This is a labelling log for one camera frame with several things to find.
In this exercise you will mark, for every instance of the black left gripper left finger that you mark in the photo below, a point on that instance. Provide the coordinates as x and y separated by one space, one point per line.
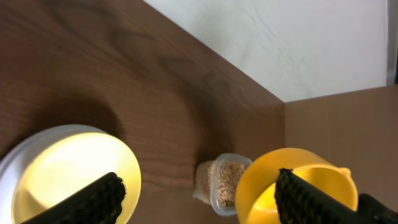
98 203

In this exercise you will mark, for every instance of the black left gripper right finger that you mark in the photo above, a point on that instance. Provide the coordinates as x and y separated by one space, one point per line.
299 202

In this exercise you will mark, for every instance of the yellow plastic scoop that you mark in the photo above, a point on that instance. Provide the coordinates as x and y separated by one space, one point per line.
255 202

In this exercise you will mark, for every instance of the yellow plastic bowl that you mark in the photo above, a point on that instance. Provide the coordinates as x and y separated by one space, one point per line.
70 164

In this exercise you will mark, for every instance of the white digital kitchen scale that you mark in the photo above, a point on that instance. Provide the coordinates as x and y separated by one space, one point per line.
16 161

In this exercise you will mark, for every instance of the clear container of soybeans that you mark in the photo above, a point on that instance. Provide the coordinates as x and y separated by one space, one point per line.
216 181

